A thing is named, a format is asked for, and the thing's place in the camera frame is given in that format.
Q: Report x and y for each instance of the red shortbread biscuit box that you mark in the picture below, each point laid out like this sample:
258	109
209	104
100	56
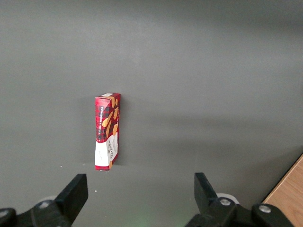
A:
106	132

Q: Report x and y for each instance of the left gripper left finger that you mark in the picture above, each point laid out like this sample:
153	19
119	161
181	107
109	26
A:
66	205

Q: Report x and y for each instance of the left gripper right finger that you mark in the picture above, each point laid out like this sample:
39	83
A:
213	212

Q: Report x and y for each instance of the wooden drawer cabinet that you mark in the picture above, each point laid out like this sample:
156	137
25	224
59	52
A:
288	194

